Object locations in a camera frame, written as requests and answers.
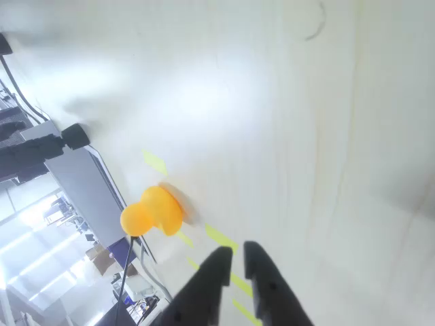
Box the black clamp knob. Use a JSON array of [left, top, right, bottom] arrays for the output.
[[60, 123, 91, 151], [0, 33, 14, 56]]

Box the thin black cable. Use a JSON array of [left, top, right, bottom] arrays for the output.
[[114, 234, 136, 326]]

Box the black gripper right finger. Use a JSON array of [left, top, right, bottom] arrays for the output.
[[243, 240, 314, 326]]

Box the grey cable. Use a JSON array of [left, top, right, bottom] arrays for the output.
[[138, 237, 174, 304]]

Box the brown cardboard box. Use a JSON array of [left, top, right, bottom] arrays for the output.
[[84, 243, 117, 276]]

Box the yellow rubber duck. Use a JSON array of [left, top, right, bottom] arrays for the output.
[[120, 185, 185, 237]]

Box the black clamp body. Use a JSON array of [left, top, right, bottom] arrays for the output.
[[0, 133, 66, 185]]

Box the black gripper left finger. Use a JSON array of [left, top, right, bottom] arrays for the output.
[[159, 246, 234, 326]]

